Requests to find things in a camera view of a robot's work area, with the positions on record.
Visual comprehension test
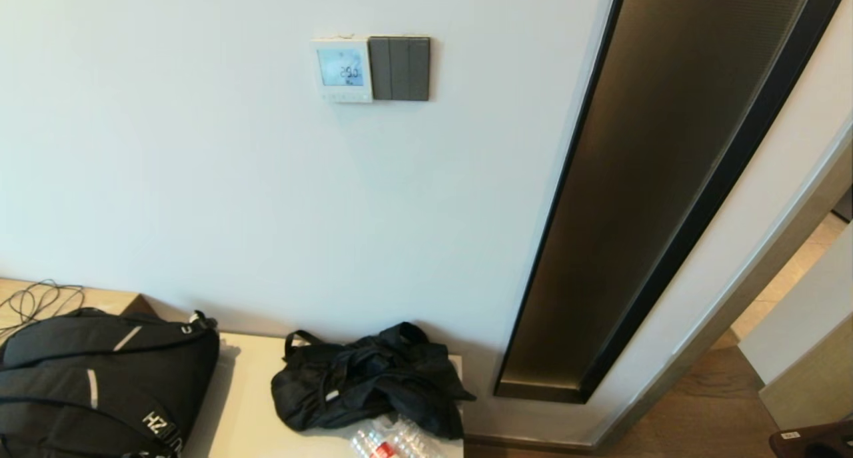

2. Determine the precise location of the grey triple wall switch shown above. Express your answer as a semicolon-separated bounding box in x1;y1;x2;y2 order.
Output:
369;36;431;102

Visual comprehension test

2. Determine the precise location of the black backpack with white print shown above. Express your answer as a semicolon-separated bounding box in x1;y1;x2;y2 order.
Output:
0;308;221;458

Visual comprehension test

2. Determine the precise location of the thin black tangled cable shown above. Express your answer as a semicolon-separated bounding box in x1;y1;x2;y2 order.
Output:
0;279;86;342

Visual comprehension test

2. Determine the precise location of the grey-brown door frame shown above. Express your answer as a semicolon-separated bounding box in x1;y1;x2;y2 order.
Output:
593;121;853;449

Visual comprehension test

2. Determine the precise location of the white low cabinet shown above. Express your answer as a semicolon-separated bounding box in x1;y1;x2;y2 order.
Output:
180;333;465;458

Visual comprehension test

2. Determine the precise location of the crumpled black fabric bag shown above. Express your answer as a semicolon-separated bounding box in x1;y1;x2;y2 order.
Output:
271;322;477;441

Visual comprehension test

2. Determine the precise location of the beige wooden door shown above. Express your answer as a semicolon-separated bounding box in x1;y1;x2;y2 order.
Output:
738;223;853;431

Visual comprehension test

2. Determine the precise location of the clear bottle pack red label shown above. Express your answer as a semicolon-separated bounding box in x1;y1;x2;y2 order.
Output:
351;415;447;458

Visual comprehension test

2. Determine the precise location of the white wall thermostat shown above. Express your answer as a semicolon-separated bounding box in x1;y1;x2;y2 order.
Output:
310;38;374;104

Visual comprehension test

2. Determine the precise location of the light wooden desk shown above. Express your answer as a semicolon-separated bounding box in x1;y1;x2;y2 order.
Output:
0;278;157;319

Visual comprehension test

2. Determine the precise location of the dark object with white label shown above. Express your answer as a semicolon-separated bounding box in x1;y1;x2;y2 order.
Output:
769;420;853;458

